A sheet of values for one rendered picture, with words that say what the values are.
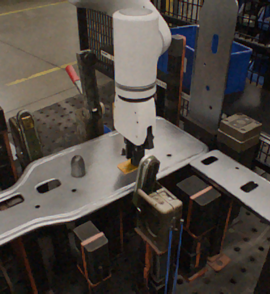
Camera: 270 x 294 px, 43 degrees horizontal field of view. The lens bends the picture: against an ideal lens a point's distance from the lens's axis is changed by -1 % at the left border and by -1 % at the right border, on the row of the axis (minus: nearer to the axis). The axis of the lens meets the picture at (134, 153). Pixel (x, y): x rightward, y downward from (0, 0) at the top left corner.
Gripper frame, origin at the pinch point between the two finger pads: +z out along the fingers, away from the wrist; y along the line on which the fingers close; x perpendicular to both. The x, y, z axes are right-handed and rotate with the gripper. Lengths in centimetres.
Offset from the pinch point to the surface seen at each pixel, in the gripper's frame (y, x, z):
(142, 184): 12.4, -7.3, -2.7
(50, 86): -262, 84, 104
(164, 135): -5.5, 13.8, 3.3
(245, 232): 15.9, 30.0, 33.2
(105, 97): -86, 44, 33
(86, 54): -20.6, 0.3, -17.6
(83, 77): -19.4, -1.7, -12.6
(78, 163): -3.7, -13.0, -0.4
